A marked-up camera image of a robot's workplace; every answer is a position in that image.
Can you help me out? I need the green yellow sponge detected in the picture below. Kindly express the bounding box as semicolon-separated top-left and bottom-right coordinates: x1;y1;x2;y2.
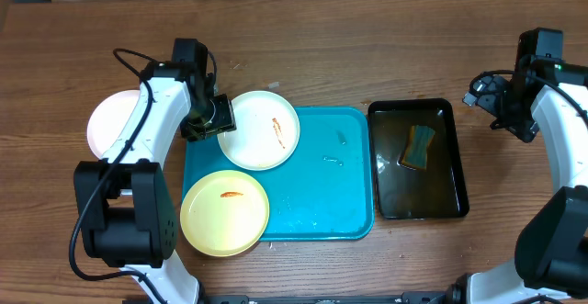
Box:
399;125;435;171

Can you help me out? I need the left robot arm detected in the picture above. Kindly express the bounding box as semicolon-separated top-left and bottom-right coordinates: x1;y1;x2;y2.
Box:
68;38;236;303

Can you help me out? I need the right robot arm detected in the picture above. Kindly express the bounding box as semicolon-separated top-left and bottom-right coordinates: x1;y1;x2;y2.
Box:
432;28;587;304

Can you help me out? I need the teal plastic tray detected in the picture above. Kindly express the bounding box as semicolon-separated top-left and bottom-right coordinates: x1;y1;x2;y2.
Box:
183;107;374;241

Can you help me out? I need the black water tray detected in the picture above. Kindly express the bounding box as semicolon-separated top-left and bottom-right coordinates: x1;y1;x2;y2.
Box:
367;98;469;220

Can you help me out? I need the white plate with long stain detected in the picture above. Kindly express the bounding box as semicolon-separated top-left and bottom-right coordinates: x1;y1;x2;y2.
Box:
217;91;300;171

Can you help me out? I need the yellow plate with stain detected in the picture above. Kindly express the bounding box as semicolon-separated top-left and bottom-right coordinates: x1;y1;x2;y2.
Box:
180;170;269;257

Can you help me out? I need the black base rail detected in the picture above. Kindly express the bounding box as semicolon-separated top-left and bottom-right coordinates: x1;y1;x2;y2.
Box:
197;291;462;304

